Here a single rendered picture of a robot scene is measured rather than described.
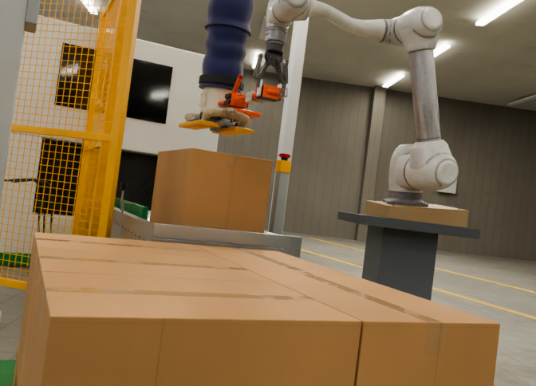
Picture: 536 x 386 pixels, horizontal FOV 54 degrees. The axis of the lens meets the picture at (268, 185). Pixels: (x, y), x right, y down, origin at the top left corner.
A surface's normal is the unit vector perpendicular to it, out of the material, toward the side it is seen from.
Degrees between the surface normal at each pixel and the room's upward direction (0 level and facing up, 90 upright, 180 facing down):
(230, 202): 90
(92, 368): 90
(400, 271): 90
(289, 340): 90
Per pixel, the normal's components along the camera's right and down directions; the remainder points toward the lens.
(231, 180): 0.44, 0.03
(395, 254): 0.08, -0.01
